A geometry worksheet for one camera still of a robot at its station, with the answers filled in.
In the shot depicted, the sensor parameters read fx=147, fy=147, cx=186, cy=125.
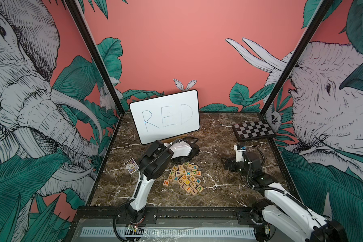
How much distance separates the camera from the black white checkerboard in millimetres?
1059

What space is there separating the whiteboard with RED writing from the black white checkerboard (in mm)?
329

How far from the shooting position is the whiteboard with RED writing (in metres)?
0.85
